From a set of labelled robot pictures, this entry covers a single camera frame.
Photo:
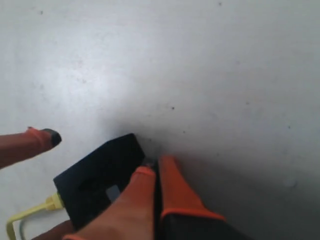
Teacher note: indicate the black network switch box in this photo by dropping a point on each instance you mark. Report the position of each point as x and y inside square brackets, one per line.
[83, 186]

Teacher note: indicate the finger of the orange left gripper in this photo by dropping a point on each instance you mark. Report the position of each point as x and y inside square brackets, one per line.
[57, 232]
[18, 147]

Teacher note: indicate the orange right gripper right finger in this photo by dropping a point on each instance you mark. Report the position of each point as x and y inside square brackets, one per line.
[183, 215]

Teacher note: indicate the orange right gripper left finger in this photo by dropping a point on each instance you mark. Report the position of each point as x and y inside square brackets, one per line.
[130, 216]

